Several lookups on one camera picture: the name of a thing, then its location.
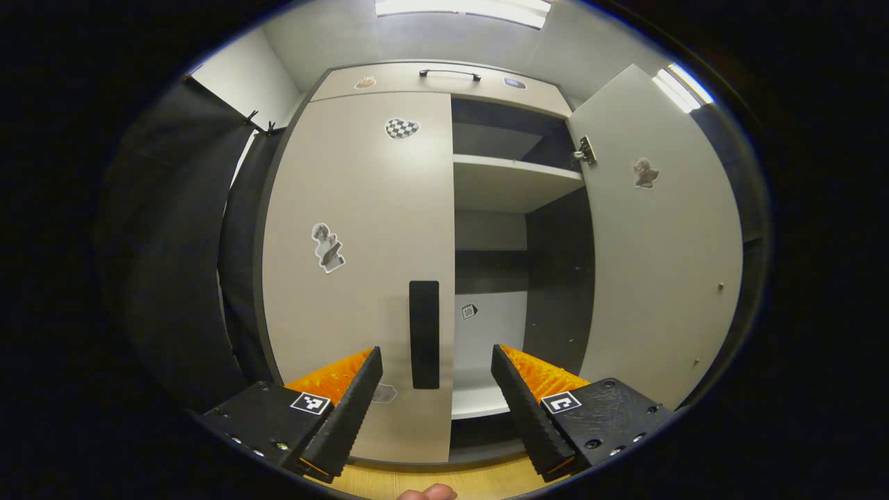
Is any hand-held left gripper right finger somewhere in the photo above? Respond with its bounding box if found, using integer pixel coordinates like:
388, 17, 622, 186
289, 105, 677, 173
490, 343, 676, 483

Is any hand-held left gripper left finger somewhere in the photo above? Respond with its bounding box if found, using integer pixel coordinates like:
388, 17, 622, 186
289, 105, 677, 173
197, 346, 384, 484

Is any black door handle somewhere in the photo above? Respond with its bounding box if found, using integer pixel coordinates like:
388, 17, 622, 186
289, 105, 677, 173
408, 281, 440, 390

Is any grey double-door shoe cabinet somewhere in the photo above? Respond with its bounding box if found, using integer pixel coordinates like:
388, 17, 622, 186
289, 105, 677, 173
254, 59, 744, 467

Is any grey cabinet door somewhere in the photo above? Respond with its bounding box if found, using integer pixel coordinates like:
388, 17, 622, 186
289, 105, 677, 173
566, 64, 744, 410
262, 90, 456, 465

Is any grey cabinet shelf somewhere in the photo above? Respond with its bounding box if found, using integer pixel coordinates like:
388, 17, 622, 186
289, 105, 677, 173
451, 385, 515, 421
453, 154, 585, 213

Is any grey cabinet flap panel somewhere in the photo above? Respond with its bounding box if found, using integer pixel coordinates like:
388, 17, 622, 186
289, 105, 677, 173
309, 61, 574, 119

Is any long ceiling light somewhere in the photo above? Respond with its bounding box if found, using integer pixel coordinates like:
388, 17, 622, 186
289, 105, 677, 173
375, 0, 553, 30
651, 62, 715, 114

